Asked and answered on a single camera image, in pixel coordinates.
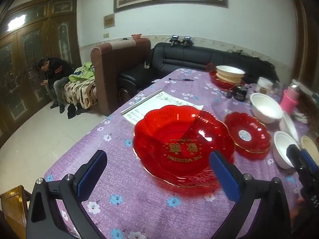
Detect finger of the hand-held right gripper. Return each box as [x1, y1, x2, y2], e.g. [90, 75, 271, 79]
[286, 144, 303, 173]
[300, 149, 319, 177]

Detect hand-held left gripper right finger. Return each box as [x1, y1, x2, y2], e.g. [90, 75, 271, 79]
[209, 151, 292, 239]

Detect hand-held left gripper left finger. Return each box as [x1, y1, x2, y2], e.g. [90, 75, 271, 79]
[26, 149, 107, 239]

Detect large cream plastic bowl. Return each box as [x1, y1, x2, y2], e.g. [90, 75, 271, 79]
[300, 135, 319, 156]

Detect white foam bowl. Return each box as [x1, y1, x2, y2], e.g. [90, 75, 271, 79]
[250, 93, 284, 124]
[279, 111, 300, 146]
[272, 131, 300, 169]

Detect small red plate with sticker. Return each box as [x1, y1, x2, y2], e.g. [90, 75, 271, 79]
[224, 112, 271, 152]

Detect large red plastic plate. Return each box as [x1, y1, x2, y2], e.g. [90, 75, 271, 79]
[133, 105, 235, 188]

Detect stack of bowls on red plate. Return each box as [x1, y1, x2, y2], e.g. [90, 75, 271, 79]
[208, 63, 247, 90]

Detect person's right hand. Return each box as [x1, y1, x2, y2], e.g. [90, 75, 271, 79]
[290, 196, 306, 227]

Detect purple floral tablecloth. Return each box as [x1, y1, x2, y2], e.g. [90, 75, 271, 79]
[43, 67, 312, 239]

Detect white crumpled tissue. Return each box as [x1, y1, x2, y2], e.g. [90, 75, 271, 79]
[292, 110, 309, 124]

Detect pink cup with bottle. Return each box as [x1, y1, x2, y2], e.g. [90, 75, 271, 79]
[280, 79, 301, 115]

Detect black shoes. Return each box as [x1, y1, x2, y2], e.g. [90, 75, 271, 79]
[67, 103, 84, 119]

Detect small black device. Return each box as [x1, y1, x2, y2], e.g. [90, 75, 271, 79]
[226, 85, 250, 102]

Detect wooden chair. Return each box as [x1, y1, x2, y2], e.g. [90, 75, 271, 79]
[0, 185, 32, 239]

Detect patterned blanket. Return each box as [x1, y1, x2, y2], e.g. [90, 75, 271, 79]
[63, 78, 97, 109]

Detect white notebook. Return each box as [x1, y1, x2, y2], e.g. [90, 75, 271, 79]
[121, 89, 204, 125]

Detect green cloth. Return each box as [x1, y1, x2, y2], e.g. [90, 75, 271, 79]
[68, 62, 96, 82]

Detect brown sofa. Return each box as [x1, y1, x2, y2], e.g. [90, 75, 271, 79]
[90, 38, 152, 116]

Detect black leather sofa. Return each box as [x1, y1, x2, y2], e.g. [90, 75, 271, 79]
[118, 42, 280, 97]

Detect wooden double door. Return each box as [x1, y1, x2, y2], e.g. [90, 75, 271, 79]
[0, 0, 83, 148]

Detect wooden door frame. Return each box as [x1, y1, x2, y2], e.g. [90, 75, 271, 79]
[290, 0, 319, 97]

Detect wall plaque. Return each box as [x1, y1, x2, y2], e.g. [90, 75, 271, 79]
[103, 13, 115, 29]

